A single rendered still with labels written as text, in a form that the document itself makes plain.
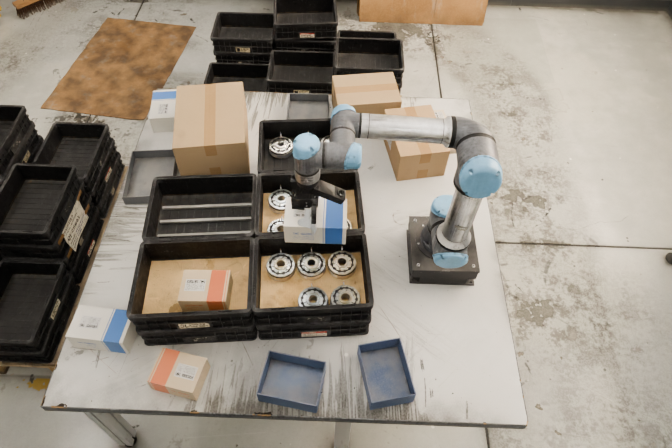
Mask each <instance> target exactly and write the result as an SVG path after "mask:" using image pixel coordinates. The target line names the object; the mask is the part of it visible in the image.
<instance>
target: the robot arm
mask: <svg viewBox="0 0 672 448"><path fill-rule="evenodd" d="M330 124H331V127H330V140H329V142H320V141H319V139H318V137H317V136H315V135H313V134H311V133H303V134H300V135H298V136H297V137H296V138H295V139H294V142H293V157H294V169H295V173H291V180H290V184H291V186H292V192H291V204H292V209H298V210H304V209H305V208H311V210H310V209H307V210H306V211H305V216H304V217H303V218H301V219H299V220H298V222H297V223H298V225H299V226H302V227H306V228H310V229H311V234H312V236H313V235H314V234H315V232H316V231H317V207H318V200H319V196H320V197H322V198H325V199H327V200H330V201H332V202H335V203H338V204H342V203H343V202H344V201H345V200H346V190H344V189H342V188H339V187H337V186H334V185H332V184H329V183H327V182H324V181H322V180H320V168H325V169H344V170H347V169H359V168H360V167H361V161H362V145H361V144H360V143H356V142H355V138H364V139H378V140H392V141H406V142H420V143H435V144H443V145H444V146H445V148H453V149H455V150H456V156H457V169H456V172H455V175H454V179H453V184H454V187H455V192H454V195H440V196H438V197H436V198H435V199H434V200H433V202H432V204H431V206H430V214H429V220H428V223H427V224H426V225H425V226H424V228H423V229H422V232H421V237H420V239H421V243H422V245H423V247H424V248H425V249H426V250H427V251H428V252H430V253H432V254H433V255H432V257H433V260H434V263H435V264H436V265H437V266H439V267H442V268H458V267H462V266H464V265H465V264H466V263H467V262H468V254H467V249H468V246H469V244H470V241H471V233H470V229H471V226H472V224H473V221H474V219H475V216H476V214H477V211H478V209H479V206H480V204H481V202H482V199H483V198H485V197H489V196H491V193H493V194H494V193H495V192H496V191H497V190H498V189H499V188H500V186H501V184H502V175H503V173H502V167H501V165H500V160H499V155H498V150H497V145H496V139H495V137H494V135H493V133H492V132H491V131H490V129H489V128H487V127H486V126H485V125H483V124H481V123H480V122H477V121H475V120H472V119H469V118H465V117H459V116H447V117H446V118H445V119H441V118H426V117H412V116H398V115H383V114H369V113H356V111H355V109H354V108H353V107H352V106H350V105H348V104H340V105H338V106H336V107H335V108H334V109H333V111H332V114H331V120H330ZM310 212H311V218H310Z"/></svg>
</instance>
